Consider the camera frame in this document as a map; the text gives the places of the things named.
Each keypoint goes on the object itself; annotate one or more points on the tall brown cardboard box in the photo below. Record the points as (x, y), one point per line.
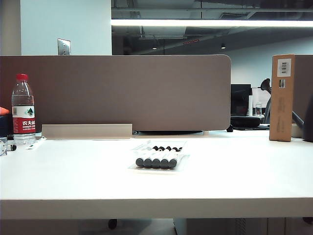
(281, 110)

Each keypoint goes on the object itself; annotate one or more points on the small glass jar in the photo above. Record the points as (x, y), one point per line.
(258, 110)

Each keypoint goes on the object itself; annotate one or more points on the white marker with black cap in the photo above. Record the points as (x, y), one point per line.
(164, 162)
(172, 162)
(156, 162)
(148, 162)
(140, 162)

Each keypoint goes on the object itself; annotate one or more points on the black flat pad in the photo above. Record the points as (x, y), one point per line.
(168, 132)

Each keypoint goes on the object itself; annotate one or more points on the clear plastic packaging tray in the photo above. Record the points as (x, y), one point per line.
(184, 160)

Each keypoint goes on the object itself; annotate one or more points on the black caster wheel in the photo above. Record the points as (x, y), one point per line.
(112, 223)

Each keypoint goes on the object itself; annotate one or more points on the metal wall switch plate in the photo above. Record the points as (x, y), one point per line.
(63, 46)

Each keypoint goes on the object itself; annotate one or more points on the black computer monitor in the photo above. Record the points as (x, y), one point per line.
(240, 98)
(260, 96)

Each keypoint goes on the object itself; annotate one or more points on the white cylinder bottle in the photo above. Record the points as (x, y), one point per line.
(251, 105)

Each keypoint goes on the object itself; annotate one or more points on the water bottle with red label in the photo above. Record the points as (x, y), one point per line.
(23, 122)

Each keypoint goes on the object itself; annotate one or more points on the brown desk partition panel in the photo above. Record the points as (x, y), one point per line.
(302, 85)
(122, 93)

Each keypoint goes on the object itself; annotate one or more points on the black partition clamp knob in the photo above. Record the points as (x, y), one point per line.
(230, 128)

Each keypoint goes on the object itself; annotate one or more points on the orange object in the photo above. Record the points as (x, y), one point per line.
(3, 110)

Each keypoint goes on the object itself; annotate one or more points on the black round cushion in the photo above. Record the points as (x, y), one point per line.
(244, 121)

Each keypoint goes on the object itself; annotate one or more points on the dark blue object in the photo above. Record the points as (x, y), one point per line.
(5, 124)

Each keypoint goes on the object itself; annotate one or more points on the black round container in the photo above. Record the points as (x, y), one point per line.
(308, 122)

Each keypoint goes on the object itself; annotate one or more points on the black office chair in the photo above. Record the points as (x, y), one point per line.
(265, 85)

